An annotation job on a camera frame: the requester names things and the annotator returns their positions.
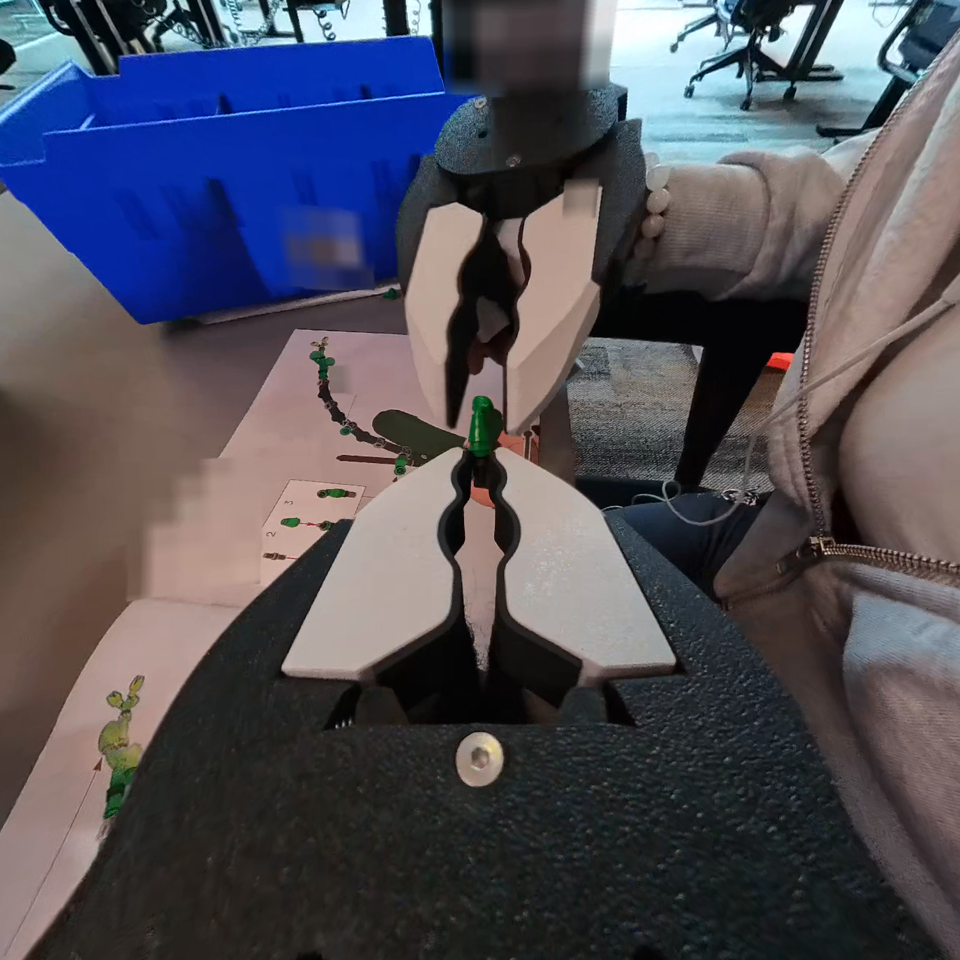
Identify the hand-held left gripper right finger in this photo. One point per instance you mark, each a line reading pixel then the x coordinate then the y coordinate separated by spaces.
pixel 577 577

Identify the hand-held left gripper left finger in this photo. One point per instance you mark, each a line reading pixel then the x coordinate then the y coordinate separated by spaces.
pixel 375 570

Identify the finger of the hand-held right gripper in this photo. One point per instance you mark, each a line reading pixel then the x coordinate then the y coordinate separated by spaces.
pixel 559 300
pixel 431 300

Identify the green toy brick piece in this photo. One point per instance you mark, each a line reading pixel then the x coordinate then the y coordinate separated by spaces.
pixel 480 431

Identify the person's right forearm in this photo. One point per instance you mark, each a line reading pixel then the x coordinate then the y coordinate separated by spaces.
pixel 750 225

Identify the instruction booklet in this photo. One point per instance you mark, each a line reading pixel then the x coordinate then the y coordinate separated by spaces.
pixel 360 360

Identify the person's leg in dark pants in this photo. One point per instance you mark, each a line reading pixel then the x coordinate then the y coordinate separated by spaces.
pixel 675 532

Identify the small orange object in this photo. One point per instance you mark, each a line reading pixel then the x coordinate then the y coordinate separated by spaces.
pixel 780 361

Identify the black office chair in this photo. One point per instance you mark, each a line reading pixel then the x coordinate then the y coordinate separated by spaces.
pixel 915 45
pixel 750 37

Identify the blue plastic bin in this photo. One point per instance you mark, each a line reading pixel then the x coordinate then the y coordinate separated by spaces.
pixel 187 165

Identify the person's grey hoodie torso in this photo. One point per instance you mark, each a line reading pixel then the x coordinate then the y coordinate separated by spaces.
pixel 900 450

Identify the black table frame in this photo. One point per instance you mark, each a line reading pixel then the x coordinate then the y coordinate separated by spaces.
pixel 720 375

